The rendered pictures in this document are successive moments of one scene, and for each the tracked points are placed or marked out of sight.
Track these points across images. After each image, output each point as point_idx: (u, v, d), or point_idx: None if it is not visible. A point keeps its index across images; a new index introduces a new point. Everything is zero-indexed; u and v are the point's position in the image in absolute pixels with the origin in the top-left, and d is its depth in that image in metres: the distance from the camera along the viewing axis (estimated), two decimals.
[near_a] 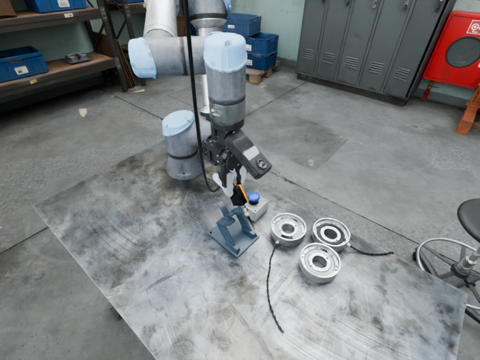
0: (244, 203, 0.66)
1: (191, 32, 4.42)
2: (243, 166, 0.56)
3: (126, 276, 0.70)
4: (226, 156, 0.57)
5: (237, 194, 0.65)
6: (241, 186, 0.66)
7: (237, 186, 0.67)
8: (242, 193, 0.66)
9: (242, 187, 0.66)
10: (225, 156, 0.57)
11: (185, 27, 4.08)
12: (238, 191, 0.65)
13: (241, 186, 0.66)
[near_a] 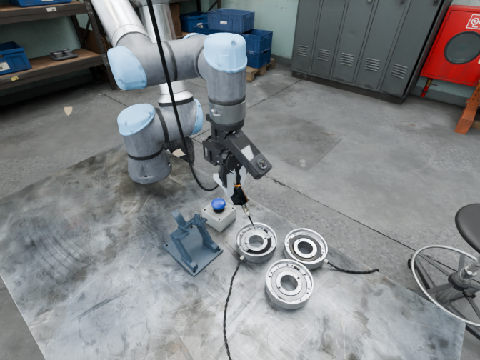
0: (245, 203, 0.66)
1: (183, 28, 4.30)
2: (243, 166, 0.56)
3: (58, 300, 0.59)
4: (226, 156, 0.57)
5: (238, 193, 0.65)
6: (240, 186, 0.66)
7: (236, 186, 0.67)
8: (243, 193, 0.66)
9: (241, 188, 0.66)
10: (225, 156, 0.57)
11: (176, 23, 3.96)
12: (239, 191, 0.65)
13: (240, 187, 0.66)
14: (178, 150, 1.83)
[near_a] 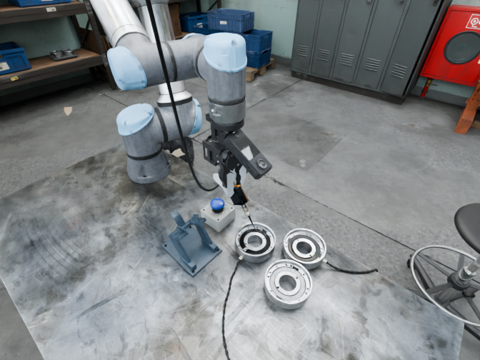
0: (245, 203, 0.66)
1: (183, 28, 4.30)
2: (243, 166, 0.56)
3: (57, 300, 0.59)
4: (226, 156, 0.57)
5: (238, 193, 0.65)
6: (240, 186, 0.66)
7: (236, 186, 0.67)
8: (243, 193, 0.66)
9: (241, 188, 0.66)
10: (225, 156, 0.57)
11: (176, 23, 3.96)
12: (239, 191, 0.65)
13: (240, 187, 0.66)
14: (178, 150, 1.83)
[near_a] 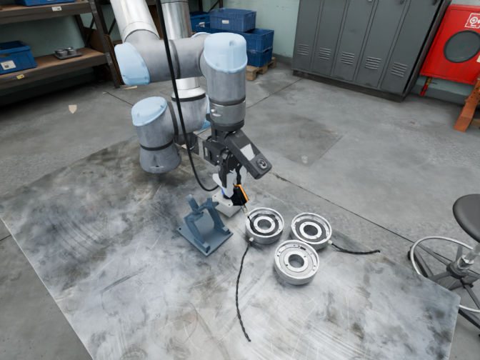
0: (244, 203, 0.66)
1: None
2: (243, 166, 0.56)
3: (81, 277, 0.63)
4: (226, 156, 0.57)
5: (237, 194, 0.65)
6: (241, 186, 0.66)
7: (237, 186, 0.67)
8: (242, 193, 0.66)
9: (242, 187, 0.66)
10: (225, 156, 0.57)
11: None
12: (238, 191, 0.65)
13: (241, 186, 0.66)
14: (183, 146, 1.87)
